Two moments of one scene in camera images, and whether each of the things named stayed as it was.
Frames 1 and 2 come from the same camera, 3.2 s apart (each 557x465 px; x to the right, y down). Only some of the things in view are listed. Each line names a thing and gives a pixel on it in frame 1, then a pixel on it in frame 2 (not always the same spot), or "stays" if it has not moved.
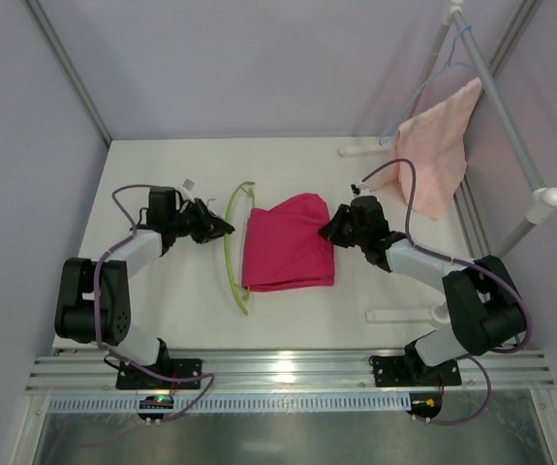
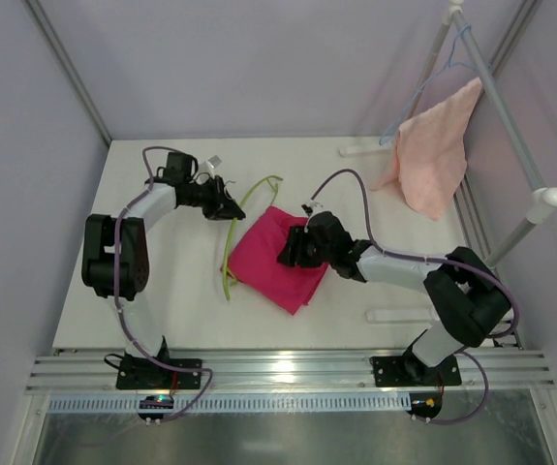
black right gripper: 343,228 to 304,246
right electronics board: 425,404 stays
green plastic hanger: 250,186 to 228,278
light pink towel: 434,142 stays
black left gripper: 202,223 to 217,200
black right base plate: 409,371 stays
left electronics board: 163,402 stays
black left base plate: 133,377 stays
